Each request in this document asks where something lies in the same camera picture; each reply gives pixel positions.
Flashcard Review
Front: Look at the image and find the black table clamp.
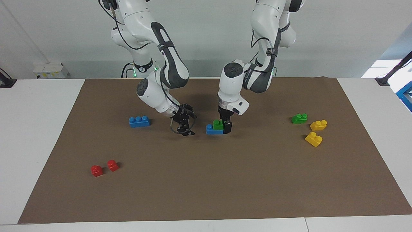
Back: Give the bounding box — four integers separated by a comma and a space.
0, 69, 17, 88

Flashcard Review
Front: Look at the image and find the black slanted stand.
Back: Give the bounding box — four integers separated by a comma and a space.
375, 52, 412, 86

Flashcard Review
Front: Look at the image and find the brown paper mat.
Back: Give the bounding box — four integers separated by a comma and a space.
18, 77, 412, 224

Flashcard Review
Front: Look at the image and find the blue metal frame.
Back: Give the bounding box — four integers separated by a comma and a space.
396, 81, 412, 112

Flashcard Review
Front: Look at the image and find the white wall power box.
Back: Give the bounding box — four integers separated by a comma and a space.
33, 63, 70, 79

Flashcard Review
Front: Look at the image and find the black right base cable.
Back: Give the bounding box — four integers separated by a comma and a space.
121, 63, 134, 79

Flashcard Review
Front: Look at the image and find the blue three-stud block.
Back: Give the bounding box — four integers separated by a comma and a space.
206, 124, 224, 135
129, 116, 150, 128

